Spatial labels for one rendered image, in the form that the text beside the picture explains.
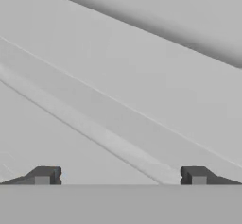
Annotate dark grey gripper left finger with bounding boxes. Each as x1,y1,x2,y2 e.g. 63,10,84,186
0,165,62,185

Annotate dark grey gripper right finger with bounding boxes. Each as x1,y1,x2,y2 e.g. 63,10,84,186
180,165,242,185

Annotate grey fridge door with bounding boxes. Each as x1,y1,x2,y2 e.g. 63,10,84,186
0,0,242,185

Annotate long grey fridge door handle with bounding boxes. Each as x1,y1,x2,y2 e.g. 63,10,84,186
0,37,242,185

